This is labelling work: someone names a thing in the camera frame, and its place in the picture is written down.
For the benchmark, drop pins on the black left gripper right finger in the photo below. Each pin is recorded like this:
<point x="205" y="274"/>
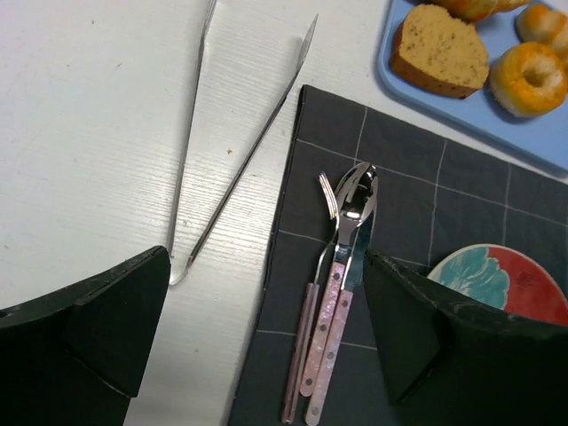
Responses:
<point x="448" y="359"/>

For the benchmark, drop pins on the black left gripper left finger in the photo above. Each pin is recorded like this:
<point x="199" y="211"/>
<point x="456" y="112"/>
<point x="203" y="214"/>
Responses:
<point x="77" y="356"/>

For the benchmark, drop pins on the brown bread slice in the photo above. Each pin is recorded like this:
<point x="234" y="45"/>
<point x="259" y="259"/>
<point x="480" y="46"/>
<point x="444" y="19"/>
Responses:
<point x="438" y="53"/>

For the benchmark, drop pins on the flat golden bread piece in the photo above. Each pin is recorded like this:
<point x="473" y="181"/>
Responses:
<point x="476" y="10"/>

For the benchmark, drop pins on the red and teal plate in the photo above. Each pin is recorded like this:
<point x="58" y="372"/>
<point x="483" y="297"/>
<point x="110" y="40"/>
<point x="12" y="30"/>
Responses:
<point x="505" y="279"/>

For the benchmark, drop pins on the dark grey checked placemat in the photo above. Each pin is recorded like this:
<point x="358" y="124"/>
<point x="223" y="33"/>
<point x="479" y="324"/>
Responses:
<point x="435" y="196"/>

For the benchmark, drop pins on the light blue plastic tray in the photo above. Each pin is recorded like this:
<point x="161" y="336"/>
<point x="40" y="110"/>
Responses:
<point x="541" y="141"/>

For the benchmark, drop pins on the striped croissant roll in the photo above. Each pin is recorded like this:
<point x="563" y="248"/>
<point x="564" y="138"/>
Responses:
<point x="538" y="23"/>

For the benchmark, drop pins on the pink handled knife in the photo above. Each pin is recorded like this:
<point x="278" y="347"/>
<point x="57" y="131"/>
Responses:
<point x="343" y="304"/>

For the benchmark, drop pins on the pink handled fork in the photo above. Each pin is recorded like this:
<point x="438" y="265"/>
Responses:
<point x="300" y="347"/>

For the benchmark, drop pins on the pink handled spoon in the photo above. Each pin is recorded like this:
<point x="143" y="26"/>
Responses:
<point x="354" y="200"/>

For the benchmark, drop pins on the orange ring donut bread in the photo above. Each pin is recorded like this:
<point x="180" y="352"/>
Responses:
<point x="528" y="80"/>

